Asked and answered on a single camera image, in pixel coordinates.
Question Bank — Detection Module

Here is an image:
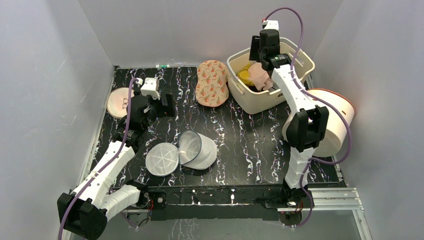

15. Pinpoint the floral padded laundry bag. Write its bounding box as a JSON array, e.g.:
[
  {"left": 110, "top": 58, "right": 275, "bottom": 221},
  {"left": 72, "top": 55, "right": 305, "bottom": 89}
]
[{"left": 195, "top": 60, "right": 229, "bottom": 108}]

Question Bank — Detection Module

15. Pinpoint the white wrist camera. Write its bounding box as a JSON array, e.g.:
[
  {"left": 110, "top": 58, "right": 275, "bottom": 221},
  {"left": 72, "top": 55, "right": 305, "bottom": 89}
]
[
  {"left": 262, "top": 19, "right": 279, "bottom": 31},
  {"left": 140, "top": 77, "right": 161, "bottom": 100}
]

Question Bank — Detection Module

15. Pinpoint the yellow bra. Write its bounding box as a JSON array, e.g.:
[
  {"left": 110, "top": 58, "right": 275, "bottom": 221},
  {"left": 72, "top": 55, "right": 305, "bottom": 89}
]
[{"left": 237, "top": 63, "right": 256, "bottom": 87}]

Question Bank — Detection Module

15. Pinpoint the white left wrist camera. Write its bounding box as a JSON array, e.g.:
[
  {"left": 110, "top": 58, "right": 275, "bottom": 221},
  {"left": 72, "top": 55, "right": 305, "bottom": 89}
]
[{"left": 140, "top": 77, "right": 161, "bottom": 100}]

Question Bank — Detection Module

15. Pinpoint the cream perforated laundry basket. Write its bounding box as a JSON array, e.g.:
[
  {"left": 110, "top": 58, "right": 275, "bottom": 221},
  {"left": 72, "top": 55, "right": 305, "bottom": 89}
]
[{"left": 226, "top": 47, "right": 316, "bottom": 115}]

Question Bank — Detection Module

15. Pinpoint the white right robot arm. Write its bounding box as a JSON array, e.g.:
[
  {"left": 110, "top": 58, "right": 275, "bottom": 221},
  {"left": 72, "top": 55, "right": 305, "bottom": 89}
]
[{"left": 249, "top": 29, "right": 329, "bottom": 207}]

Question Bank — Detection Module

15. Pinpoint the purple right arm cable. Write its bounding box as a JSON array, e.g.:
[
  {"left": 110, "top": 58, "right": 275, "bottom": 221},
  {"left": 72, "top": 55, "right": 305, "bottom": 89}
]
[{"left": 263, "top": 7, "right": 353, "bottom": 228}]

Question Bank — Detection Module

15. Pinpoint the pink bra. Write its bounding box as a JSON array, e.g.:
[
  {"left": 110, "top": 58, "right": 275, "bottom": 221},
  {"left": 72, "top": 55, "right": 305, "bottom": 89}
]
[{"left": 247, "top": 62, "right": 274, "bottom": 92}]

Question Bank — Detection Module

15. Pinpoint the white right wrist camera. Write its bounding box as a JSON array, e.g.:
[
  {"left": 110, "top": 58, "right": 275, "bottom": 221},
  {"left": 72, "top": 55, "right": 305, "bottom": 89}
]
[{"left": 262, "top": 19, "right": 279, "bottom": 31}]

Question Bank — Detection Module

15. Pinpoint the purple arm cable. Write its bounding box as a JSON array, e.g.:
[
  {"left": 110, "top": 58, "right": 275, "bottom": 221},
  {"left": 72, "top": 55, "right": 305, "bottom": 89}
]
[
  {"left": 263, "top": 7, "right": 353, "bottom": 228},
  {"left": 57, "top": 77, "right": 142, "bottom": 240}
]

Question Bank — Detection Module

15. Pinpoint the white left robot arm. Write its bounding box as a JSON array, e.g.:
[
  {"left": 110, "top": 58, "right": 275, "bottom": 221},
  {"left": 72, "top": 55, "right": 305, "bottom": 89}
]
[{"left": 57, "top": 93, "right": 176, "bottom": 240}]

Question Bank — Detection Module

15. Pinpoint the white cylindrical drum container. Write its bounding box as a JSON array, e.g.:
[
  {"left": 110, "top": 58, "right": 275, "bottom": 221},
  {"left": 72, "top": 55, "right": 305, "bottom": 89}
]
[{"left": 282, "top": 87, "right": 355, "bottom": 162}]

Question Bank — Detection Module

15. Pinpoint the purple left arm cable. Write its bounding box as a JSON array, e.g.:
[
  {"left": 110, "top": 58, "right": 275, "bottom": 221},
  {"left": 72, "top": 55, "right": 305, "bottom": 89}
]
[{"left": 57, "top": 77, "right": 142, "bottom": 240}]

